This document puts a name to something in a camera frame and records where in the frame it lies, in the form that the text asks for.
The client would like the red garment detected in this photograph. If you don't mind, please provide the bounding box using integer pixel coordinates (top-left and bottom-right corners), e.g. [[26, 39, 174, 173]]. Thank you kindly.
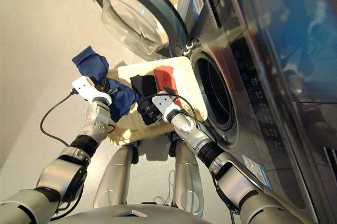
[[153, 65, 183, 109]]

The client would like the black garment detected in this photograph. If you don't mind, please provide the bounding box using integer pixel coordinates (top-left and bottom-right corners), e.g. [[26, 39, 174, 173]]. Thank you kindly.
[[130, 75, 162, 126]]

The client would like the blue garment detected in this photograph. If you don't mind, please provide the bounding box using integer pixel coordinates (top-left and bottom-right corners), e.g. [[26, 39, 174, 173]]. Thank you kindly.
[[72, 46, 141, 124]]

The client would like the pale woven basket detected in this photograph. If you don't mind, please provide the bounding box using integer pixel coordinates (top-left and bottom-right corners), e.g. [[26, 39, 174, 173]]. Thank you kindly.
[[106, 56, 209, 146]]

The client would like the grey washing machine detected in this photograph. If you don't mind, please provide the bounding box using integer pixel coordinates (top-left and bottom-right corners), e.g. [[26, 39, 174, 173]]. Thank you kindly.
[[176, 0, 324, 224]]

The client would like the silver robot leg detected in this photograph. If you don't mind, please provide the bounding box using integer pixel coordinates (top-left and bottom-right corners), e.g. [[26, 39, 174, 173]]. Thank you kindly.
[[172, 139, 205, 218], [93, 145, 134, 209]]

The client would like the blue energy label sticker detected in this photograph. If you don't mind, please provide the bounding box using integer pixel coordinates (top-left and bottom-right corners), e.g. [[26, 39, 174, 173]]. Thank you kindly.
[[191, 0, 205, 21]]

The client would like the silver robot torso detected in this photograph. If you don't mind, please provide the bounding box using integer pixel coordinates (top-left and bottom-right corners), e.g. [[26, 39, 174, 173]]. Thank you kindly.
[[49, 204, 211, 224]]

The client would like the white blue warning sticker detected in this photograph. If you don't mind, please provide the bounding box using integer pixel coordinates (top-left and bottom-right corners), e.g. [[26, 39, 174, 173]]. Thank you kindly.
[[241, 155, 273, 190]]

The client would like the dark stacked dryer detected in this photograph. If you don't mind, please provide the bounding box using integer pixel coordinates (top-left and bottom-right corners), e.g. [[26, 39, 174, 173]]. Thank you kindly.
[[229, 0, 337, 224]]

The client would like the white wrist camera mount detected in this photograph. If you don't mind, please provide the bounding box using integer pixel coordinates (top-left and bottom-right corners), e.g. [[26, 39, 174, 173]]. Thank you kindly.
[[72, 76, 112, 105], [152, 94, 182, 123]]

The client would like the thin floor cable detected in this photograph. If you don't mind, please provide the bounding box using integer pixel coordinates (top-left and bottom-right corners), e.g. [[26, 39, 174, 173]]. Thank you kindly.
[[154, 170, 176, 206]]

